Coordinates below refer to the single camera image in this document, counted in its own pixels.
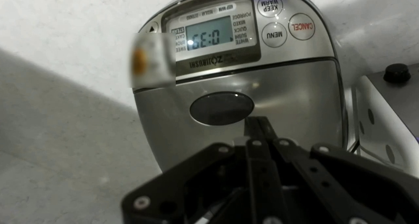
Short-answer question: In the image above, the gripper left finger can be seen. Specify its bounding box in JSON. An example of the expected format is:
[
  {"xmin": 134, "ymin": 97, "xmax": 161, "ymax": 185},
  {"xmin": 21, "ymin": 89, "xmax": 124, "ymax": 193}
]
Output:
[{"xmin": 120, "ymin": 117, "xmax": 282, "ymax": 224}]

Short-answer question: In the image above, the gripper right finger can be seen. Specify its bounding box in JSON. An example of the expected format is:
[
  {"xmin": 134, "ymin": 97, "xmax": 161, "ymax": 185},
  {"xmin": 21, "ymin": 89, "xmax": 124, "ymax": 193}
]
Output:
[{"xmin": 258, "ymin": 117, "xmax": 419, "ymax": 224}]

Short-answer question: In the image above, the silver rice cooker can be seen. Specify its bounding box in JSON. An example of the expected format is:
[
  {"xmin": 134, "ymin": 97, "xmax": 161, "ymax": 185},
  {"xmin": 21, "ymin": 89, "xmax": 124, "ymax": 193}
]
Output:
[{"xmin": 131, "ymin": 0, "xmax": 349, "ymax": 174}]

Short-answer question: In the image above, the rice cooker lid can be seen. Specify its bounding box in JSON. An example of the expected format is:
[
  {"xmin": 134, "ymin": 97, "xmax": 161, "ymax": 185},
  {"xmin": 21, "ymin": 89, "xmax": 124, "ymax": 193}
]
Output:
[{"xmin": 133, "ymin": 57, "xmax": 349, "ymax": 174}]

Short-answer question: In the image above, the white and grey appliance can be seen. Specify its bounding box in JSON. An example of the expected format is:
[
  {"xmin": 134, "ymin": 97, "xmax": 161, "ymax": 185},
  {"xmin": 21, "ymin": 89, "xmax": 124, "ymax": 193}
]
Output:
[{"xmin": 353, "ymin": 63, "xmax": 419, "ymax": 178}]

